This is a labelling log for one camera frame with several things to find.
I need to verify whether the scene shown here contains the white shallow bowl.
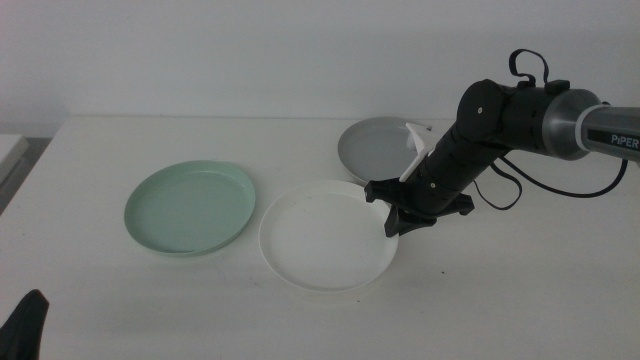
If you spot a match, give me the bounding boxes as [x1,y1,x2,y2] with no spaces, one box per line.
[258,179,400,293]

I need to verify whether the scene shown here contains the grey shallow bowl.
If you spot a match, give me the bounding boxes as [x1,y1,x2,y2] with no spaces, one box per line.
[337,116,432,187]

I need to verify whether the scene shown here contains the mint green shallow bowl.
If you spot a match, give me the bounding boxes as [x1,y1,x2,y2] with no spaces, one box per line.
[123,159,257,258]

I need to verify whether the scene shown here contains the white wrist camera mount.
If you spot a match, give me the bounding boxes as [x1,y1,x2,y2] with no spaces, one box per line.
[398,122,434,184]

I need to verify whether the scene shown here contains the black cable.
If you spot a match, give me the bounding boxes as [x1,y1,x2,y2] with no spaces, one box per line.
[472,155,629,212]
[508,48,551,87]

